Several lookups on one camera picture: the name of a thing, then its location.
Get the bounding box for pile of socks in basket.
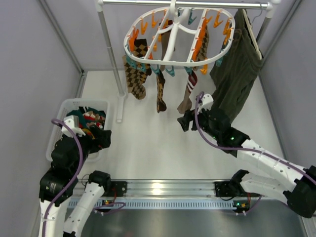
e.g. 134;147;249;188
66;106;107;140

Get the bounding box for argyle sock right inner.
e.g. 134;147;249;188
197;26;209;61

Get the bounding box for olive green hanging garment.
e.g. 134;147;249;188
210;9;263;121

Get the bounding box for brown tan argyle sock left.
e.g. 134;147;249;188
122;56;152;100

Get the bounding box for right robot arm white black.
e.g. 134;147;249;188
177;109;316;218

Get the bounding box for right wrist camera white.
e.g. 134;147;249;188
197;93;214;111

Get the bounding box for white clothes hanger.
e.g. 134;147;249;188
242;9;262;60

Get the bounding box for dark brown argyle sock rear-left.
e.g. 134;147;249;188
134;39;148;58

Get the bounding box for white oval clip hanger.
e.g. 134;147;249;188
125;10;234;76

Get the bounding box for slotted cable duct grey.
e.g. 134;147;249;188
66;199;237;210

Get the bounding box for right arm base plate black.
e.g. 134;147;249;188
214;181;260;198

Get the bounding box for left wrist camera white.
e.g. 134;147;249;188
61;115;86;138

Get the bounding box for white laundry basket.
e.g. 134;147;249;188
45;98;109;163

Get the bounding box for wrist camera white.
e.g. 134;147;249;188
197;93;214;111
61;115;86;138

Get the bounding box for tan striped sock inner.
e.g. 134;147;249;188
160;20;173;60

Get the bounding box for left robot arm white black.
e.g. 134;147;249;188
39;125;112;237

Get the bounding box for tan sock maroon white stripes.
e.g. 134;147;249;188
177;71;198;114

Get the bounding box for clothes rack metal frame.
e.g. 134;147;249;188
95;0;280;123

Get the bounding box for aluminium mounting rail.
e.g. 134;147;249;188
39;179;309;198

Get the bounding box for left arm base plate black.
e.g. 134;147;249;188
83;180;128;198

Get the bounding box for brown orange argyle sock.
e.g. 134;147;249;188
157;70;167;113

